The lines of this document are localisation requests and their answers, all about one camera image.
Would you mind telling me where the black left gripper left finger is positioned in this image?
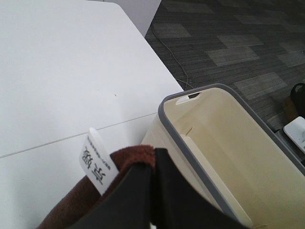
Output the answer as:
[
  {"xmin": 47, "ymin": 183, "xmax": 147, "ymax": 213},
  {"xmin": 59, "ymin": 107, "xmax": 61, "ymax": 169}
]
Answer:
[{"xmin": 69, "ymin": 164, "xmax": 152, "ymax": 229}]

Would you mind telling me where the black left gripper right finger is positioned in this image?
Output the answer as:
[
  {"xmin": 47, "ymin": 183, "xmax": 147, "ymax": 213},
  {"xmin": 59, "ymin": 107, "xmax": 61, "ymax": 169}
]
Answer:
[{"xmin": 151, "ymin": 148, "xmax": 244, "ymax": 229}]

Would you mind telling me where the brown towel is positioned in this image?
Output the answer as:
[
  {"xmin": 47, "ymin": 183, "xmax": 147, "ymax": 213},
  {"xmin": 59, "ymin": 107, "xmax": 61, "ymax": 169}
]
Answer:
[{"xmin": 38, "ymin": 145, "xmax": 155, "ymax": 229}]

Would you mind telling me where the beige basket with grey rim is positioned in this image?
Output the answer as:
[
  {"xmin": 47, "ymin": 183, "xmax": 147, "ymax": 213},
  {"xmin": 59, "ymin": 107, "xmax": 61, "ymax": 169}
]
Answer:
[{"xmin": 142, "ymin": 83, "xmax": 305, "ymax": 229}]

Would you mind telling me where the white power strip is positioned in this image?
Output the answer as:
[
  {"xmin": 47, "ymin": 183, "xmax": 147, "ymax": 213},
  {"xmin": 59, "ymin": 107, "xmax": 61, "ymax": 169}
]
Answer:
[{"xmin": 283, "ymin": 116, "xmax": 305, "ymax": 153}]

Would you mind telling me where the black and olive bag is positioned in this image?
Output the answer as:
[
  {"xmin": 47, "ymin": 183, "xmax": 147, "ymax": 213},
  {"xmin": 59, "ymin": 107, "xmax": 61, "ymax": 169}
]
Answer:
[{"xmin": 282, "ymin": 83, "xmax": 305, "ymax": 122}]

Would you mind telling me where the grey floor cable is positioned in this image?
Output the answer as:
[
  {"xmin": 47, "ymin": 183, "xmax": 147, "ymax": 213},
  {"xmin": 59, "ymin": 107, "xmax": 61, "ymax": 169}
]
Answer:
[{"xmin": 150, "ymin": 23, "xmax": 194, "ymax": 88}]

